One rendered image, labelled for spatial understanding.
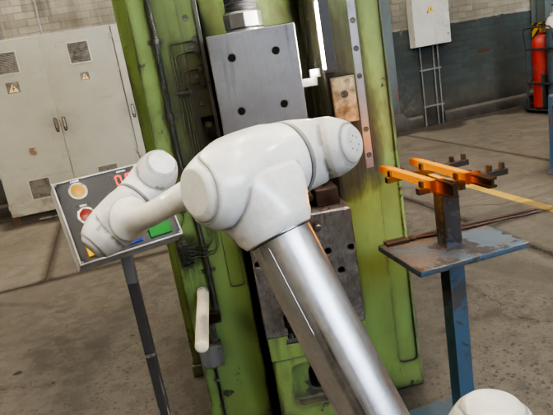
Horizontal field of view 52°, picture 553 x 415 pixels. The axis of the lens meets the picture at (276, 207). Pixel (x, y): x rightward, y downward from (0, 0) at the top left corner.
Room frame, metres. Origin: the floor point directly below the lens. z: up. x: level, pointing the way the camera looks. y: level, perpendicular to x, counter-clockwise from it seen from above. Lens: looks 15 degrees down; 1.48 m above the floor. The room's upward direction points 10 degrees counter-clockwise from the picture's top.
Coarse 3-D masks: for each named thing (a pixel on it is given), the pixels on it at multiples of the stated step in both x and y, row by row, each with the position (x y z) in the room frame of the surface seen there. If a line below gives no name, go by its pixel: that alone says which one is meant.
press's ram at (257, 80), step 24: (288, 24) 1.99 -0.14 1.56; (216, 48) 1.97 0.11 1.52; (240, 48) 1.98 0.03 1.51; (264, 48) 1.98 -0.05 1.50; (288, 48) 1.99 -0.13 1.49; (216, 72) 1.97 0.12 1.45; (240, 72) 1.98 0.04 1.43; (264, 72) 1.98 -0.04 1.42; (288, 72) 1.99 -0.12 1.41; (216, 96) 1.97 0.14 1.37; (240, 96) 1.98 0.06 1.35; (264, 96) 1.98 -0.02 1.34; (288, 96) 1.99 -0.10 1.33; (240, 120) 1.97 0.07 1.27; (264, 120) 1.98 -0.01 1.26
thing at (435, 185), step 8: (384, 168) 1.92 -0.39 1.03; (392, 168) 1.90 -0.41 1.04; (400, 176) 1.82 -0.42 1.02; (408, 176) 1.77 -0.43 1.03; (416, 176) 1.73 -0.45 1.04; (424, 176) 1.71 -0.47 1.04; (424, 184) 1.68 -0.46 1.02; (432, 184) 1.62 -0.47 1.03; (440, 184) 1.60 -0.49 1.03; (448, 184) 1.55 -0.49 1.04; (456, 184) 1.55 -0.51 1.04; (432, 192) 1.62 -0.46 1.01; (440, 192) 1.61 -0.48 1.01; (448, 192) 1.56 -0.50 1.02; (456, 192) 1.55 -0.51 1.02
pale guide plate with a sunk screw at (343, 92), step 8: (336, 80) 2.12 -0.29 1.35; (344, 80) 2.12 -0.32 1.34; (352, 80) 2.12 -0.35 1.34; (336, 88) 2.12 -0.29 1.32; (344, 88) 2.12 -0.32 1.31; (352, 88) 2.12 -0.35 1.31; (336, 96) 2.12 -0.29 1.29; (344, 96) 2.13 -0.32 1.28; (352, 96) 2.12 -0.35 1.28; (336, 104) 2.12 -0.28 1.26; (344, 104) 2.12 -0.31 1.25; (352, 104) 2.12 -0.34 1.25; (336, 112) 2.12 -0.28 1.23; (344, 112) 2.12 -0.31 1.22; (352, 112) 2.12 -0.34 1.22; (352, 120) 2.12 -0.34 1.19
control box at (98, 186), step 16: (96, 176) 1.82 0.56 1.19; (112, 176) 1.84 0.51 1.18; (64, 192) 1.76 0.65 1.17; (96, 192) 1.79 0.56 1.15; (64, 208) 1.73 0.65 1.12; (80, 208) 1.74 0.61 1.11; (64, 224) 1.71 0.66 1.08; (80, 224) 1.72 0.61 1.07; (176, 224) 1.82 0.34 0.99; (80, 240) 1.68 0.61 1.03; (144, 240) 1.75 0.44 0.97; (160, 240) 1.77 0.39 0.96; (176, 240) 1.86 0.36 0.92; (80, 256) 1.66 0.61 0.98; (96, 256) 1.67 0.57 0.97; (112, 256) 1.69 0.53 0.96; (80, 272) 1.70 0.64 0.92
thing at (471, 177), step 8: (416, 160) 1.96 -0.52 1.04; (424, 160) 1.94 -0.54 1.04; (424, 168) 1.90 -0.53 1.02; (432, 168) 1.85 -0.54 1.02; (440, 168) 1.80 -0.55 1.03; (448, 168) 1.77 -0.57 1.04; (456, 168) 1.75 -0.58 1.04; (464, 176) 1.67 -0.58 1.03; (472, 176) 1.63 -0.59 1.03; (480, 176) 1.59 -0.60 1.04; (488, 176) 1.58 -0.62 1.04; (480, 184) 1.59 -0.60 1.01; (488, 184) 1.57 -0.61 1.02; (496, 184) 1.56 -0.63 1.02
